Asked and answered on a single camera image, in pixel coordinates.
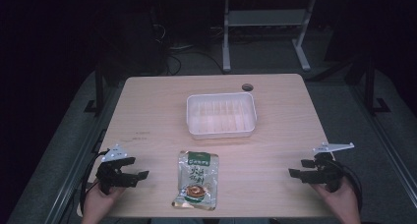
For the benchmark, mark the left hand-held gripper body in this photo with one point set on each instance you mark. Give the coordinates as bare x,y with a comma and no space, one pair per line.
111,176

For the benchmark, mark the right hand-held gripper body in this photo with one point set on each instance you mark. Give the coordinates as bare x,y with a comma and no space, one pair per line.
327,171

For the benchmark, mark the silver seasoning packet green label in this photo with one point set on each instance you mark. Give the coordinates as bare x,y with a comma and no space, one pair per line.
198,179

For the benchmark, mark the white plastic container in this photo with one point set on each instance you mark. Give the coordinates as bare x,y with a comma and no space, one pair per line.
221,116

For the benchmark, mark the person's left hand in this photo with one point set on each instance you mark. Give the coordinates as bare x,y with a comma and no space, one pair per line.
102,201

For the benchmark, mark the person's right hand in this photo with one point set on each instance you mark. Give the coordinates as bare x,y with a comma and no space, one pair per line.
341,202

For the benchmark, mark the black metal stand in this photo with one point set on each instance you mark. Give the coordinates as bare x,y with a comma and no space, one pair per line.
370,86
99,93

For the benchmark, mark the white metal stand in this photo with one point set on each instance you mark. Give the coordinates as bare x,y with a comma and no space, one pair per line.
262,18

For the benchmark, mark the grey metal floor rail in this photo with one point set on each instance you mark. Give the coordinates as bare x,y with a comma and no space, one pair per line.
78,165
387,145

